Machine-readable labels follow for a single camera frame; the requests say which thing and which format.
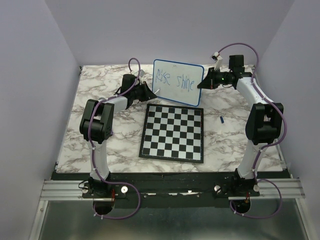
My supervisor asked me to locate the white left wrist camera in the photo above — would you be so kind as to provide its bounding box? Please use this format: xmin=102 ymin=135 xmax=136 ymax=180
xmin=133 ymin=69 xmax=145 ymax=86

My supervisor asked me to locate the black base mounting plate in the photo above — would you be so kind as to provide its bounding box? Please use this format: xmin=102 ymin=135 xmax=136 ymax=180
xmin=49 ymin=171 xmax=261 ymax=218

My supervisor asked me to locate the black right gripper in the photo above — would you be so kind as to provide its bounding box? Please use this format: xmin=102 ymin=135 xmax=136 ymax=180
xmin=197 ymin=67 xmax=232 ymax=90

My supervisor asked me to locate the black white chessboard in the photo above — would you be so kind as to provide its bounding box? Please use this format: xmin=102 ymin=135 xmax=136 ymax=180
xmin=138 ymin=103 xmax=204 ymax=164

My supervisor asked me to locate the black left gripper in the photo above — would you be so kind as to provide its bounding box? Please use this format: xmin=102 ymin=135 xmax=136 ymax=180
xmin=131 ymin=81 xmax=157 ymax=102

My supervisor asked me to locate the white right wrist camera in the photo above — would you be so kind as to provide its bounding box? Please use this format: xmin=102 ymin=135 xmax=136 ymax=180
xmin=211 ymin=51 xmax=223 ymax=71

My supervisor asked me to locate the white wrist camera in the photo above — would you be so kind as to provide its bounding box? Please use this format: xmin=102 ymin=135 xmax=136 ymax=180
xmin=133 ymin=69 xmax=145 ymax=86
xmin=211 ymin=51 xmax=223 ymax=71

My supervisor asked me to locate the aluminium frame rail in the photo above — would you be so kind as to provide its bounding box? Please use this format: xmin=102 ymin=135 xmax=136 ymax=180
xmin=29 ymin=169 xmax=318 ymax=240

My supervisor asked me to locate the blue framed whiteboard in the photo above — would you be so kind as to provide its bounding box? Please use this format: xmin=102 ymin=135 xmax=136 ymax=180
xmin=152 ymin=59 xmax=205 ymax=107

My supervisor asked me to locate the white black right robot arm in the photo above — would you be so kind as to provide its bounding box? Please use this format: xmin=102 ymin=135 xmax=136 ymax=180
xmin=197 ymin=52 xmax=284 ymax=197

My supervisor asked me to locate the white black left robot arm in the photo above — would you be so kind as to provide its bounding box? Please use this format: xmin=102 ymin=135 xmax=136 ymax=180
xmin=79 ymin=74 xmax=157 ymax=198

